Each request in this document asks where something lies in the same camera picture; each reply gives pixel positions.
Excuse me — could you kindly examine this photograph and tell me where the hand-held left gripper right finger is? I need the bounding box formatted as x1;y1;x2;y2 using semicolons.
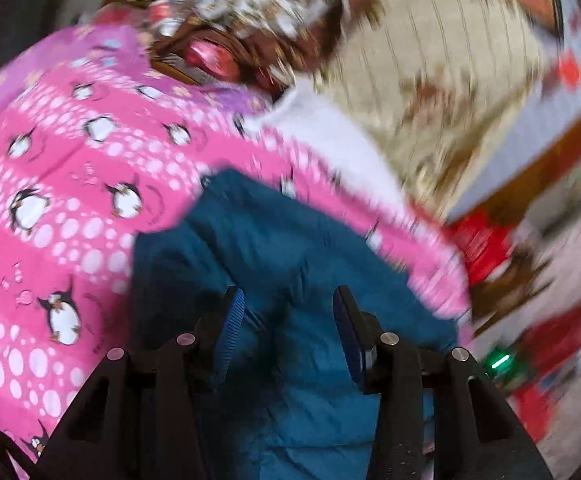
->
332;286;554;480

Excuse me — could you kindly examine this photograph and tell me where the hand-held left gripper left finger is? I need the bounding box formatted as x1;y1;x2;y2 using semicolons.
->
35;287;246;480

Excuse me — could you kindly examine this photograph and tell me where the teal puffer jacket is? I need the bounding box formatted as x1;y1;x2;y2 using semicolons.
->
130;167;459;480

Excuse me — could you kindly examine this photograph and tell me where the red cloth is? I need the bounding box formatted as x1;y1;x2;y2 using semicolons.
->
513;302;581;442

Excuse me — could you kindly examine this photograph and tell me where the red shopping bag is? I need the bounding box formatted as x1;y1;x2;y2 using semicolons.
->
444;209;517;287

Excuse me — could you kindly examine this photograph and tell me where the white pillow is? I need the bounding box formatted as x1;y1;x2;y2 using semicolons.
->
258;80;412;212

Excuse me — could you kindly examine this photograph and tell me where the pink penguin print blanket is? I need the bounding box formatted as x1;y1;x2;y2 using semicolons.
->
0;22;476;467

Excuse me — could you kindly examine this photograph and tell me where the pink shiny bag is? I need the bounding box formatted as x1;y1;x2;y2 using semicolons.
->
184;37;244;79

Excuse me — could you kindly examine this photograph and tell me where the cream floral quilt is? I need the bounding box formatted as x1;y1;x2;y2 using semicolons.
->
315;0;562;222

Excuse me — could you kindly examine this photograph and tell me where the brown floral quilt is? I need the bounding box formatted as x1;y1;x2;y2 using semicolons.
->
148;0;362;107

